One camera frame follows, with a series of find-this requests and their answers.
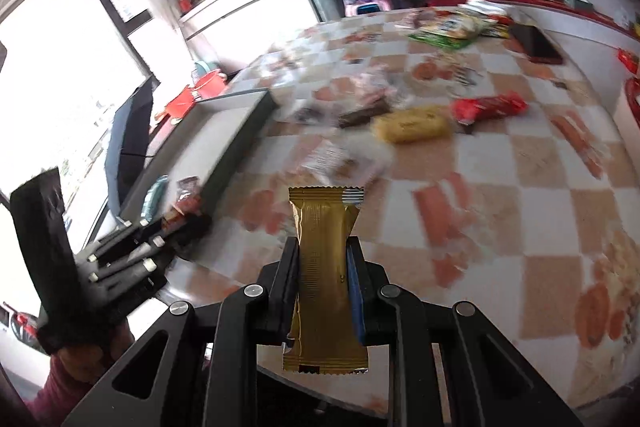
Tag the clear snack packet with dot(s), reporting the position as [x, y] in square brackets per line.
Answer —
[311, 114]

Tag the plain red snack packet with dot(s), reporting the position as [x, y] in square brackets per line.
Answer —
[487, 107]

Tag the light blue snack packet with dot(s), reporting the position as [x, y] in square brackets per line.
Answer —
[155, 198]

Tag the brown sausage clear packet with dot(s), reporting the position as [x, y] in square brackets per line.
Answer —
[365, 114]

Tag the pink white snack packet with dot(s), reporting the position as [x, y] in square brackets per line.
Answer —
[340, 159]

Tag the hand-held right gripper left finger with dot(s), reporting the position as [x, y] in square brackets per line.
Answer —
[287, 269]

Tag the black phone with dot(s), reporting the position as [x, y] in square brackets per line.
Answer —
[537, 42]

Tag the black umbrella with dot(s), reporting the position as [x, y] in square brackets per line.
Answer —
[127, 142]

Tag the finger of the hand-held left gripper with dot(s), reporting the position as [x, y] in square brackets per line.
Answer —
[125, 274]
[135, 234]

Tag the person's left hand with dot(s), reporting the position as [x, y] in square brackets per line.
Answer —
[90, 359]

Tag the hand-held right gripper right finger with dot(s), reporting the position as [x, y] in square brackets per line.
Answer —
[356, 297]

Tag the gold snack packet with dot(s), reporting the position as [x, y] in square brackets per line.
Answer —
[320, 267]

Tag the shallow grey cardboard box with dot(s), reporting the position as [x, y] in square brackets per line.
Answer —
[225, 127]

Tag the red patterned snack packet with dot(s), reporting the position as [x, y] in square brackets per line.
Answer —
[182, 204]

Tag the person's left forearm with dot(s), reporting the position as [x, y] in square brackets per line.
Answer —
[47, 399]

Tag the yellow snack packet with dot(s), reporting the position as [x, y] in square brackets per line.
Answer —
[412, 124]

